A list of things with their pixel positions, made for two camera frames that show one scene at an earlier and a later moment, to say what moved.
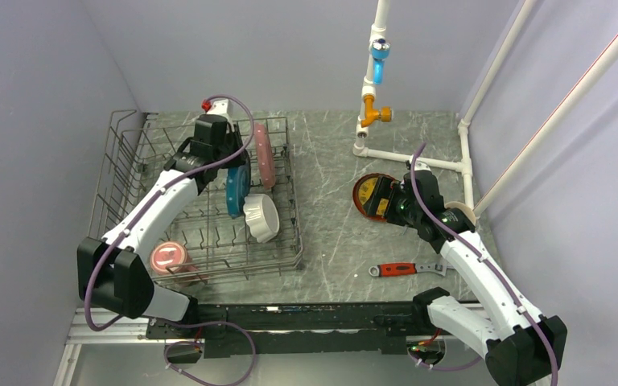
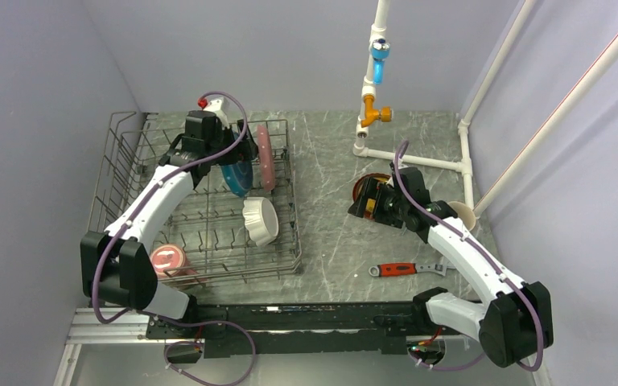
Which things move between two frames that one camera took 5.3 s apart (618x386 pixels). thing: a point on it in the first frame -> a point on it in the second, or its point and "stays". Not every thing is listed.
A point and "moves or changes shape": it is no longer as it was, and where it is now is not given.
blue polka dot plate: (238, 181) moves or changes shape
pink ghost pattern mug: (173, 259) stays
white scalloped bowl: (262, 216) stays
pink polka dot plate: (265, 156) stays
